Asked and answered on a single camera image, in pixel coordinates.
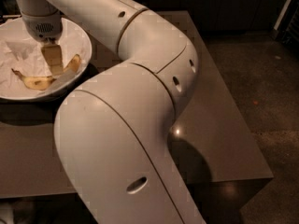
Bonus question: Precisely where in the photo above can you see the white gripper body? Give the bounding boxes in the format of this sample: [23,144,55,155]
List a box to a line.
[21,11,63,42]

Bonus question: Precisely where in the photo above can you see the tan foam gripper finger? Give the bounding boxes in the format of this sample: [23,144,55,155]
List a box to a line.
[41,44,64,76]

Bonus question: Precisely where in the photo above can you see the yellow banana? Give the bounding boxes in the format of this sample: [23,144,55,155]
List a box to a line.
[12,54,81,91]

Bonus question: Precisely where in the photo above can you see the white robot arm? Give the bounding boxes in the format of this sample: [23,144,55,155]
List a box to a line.
[17,0,206,224]

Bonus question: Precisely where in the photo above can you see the white ceramic bowl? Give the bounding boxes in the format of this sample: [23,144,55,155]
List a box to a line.
[0,18,92,101]

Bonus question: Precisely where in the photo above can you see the white paper napkin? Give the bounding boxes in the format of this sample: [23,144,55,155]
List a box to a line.
[0,37,78,93]

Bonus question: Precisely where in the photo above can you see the dark tray at table edge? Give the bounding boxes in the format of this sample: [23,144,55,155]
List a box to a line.
[0,14,21,24]

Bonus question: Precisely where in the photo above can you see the white object under table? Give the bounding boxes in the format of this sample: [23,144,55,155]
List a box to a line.
[0,203,14,224]

